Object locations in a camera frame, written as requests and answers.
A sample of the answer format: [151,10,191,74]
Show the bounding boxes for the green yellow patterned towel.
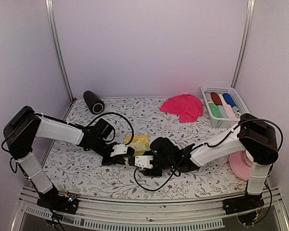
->
[128,135,149,156]

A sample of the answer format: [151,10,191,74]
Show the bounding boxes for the pink towel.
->
[160,94,204,123]

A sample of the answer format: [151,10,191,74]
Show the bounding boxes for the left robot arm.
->
[1,106,135,209]

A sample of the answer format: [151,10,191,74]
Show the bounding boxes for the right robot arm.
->
[135,114,284,210]

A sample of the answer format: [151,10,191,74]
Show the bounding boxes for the black cylindrical bottle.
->
[83,90,105,115]

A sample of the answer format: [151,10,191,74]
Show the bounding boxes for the floral tablecloth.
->
[43,98,246,200]

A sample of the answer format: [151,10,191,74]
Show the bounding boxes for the green item in basket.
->
[209,103,223,118]

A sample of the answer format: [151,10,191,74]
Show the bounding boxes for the light blue item in basket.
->
[217,105,228,118]

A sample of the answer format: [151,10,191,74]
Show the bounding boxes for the white item in basket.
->
[204,91,214,104]

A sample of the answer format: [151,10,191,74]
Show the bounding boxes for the pink plate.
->
[229,151,252,180]

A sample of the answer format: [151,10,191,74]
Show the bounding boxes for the red item in basket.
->
[210,92,222,105]

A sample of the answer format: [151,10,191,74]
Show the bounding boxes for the white plastic basket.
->
[200,86,249,128]

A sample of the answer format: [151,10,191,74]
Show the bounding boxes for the pink item in basket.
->
[223,104,238,119]

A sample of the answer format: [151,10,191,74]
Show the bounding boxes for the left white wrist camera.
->
[110,144,135,157]

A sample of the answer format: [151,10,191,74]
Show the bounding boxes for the front aluminium rail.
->
[11,187,289,231]

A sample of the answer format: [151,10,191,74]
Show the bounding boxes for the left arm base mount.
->
[37,189,79,215]

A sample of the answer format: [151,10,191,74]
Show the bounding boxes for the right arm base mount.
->
[223,194,264,215]

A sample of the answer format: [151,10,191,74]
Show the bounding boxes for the left aluminium frame post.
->
[45,0,74,102]

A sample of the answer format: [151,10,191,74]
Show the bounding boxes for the aluminium frame post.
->
[231,0,255,89]
[45,0,74,102]

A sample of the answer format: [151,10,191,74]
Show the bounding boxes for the right aluminium frame post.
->
[231,0,255,89]

